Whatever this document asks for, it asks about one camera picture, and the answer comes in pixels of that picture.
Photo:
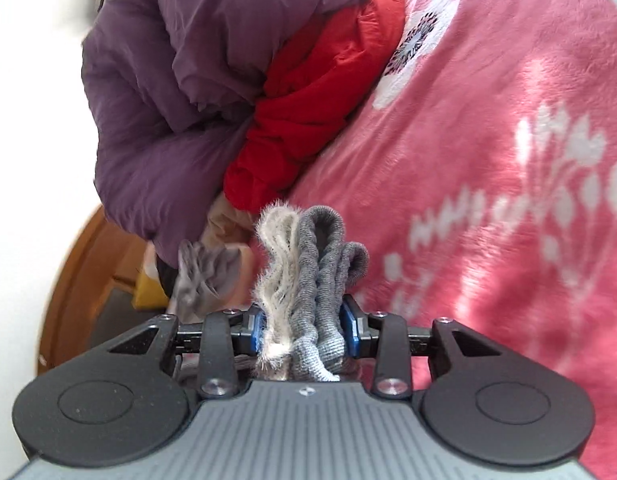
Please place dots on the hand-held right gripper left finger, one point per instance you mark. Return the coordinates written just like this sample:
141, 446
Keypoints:
253, 337

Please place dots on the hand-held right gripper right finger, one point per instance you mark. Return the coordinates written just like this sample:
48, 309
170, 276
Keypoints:
347, 332

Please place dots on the grey knit garment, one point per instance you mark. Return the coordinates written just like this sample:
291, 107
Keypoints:
313, 310

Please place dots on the grey folded cloth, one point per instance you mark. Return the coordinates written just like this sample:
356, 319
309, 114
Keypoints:
203, 275

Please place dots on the cream pillow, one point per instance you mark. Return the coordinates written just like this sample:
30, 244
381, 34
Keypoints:
228, 230

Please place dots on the yellow pillow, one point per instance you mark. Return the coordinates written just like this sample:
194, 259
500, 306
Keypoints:
148, 295

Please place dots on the wooden headboard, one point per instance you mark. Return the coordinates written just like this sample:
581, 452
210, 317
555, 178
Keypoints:
83, 270

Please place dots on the pink floral blanket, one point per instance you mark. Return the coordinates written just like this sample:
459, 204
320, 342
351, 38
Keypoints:
488, 210

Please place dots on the red quilt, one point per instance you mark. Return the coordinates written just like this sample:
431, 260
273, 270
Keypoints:
313, 95

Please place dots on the purple quilt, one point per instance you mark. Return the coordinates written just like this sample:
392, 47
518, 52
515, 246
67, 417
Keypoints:
163, 110

